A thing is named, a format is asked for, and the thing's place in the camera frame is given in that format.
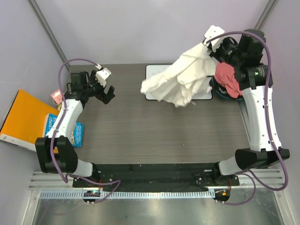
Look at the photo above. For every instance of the black t-shirt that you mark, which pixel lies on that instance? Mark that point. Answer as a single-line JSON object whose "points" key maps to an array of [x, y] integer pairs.
{"points": [[221, 91]]}

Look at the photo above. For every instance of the white slotted cable duct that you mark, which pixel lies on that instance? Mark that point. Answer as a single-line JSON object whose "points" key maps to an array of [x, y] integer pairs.
{"points": [[92, 195]]}

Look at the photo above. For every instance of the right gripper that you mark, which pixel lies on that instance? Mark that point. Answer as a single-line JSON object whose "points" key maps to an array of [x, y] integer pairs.
{"points": [[215, 54]]}

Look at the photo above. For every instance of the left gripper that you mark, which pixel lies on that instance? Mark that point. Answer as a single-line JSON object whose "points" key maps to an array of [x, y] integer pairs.
{"points": [[105, 98]]}

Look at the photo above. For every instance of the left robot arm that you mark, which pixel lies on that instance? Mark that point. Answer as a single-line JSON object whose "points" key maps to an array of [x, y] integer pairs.
{"points": [[54, 151]]}

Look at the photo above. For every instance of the blue treehouse book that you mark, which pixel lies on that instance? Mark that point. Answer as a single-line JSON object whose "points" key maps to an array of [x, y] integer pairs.
{"points": [[76, 135]]}

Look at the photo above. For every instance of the white whiteboard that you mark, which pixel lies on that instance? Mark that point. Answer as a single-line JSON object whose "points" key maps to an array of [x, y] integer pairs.
{"points": [[153, 69]]}

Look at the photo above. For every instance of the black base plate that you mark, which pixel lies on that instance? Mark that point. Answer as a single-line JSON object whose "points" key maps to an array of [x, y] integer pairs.
{"points": [[165, 177]]}

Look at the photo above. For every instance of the orange book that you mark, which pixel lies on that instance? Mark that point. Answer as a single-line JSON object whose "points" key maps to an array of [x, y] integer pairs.
{"points": [[25, 121]]}

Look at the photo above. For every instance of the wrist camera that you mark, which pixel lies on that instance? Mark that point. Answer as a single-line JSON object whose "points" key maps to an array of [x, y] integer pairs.
{"points": [[212, 32], [102, 76]]}

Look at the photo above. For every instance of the pink t-shirt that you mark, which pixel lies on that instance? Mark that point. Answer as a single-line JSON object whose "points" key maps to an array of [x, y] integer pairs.
{"points": [[224, 75]]}

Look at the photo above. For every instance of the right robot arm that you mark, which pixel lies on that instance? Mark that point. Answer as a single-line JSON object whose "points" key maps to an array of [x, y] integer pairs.
{"points": [[247, 52]]}

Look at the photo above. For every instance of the teal laundry basket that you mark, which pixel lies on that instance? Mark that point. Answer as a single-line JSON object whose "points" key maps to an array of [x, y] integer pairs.
{"points": [[233, 92]]}

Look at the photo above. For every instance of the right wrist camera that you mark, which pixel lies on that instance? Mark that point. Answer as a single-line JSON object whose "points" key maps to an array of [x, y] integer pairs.
{"points": [[212, 32]]}

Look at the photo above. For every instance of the yellow mug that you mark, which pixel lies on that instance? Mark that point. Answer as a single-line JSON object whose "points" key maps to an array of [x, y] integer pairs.
{"points": [[59, 107]]}

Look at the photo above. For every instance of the white t-shirt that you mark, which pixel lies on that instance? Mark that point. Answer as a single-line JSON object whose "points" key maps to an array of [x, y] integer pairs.
{"points": [[188, 76]]}

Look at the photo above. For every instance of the aluminium rail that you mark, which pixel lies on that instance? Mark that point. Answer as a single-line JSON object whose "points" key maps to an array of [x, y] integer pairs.
{"points": [[41, 181]]}

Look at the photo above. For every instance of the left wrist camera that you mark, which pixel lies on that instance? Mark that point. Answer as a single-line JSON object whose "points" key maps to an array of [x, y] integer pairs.
{"points": [[102, 76]]}

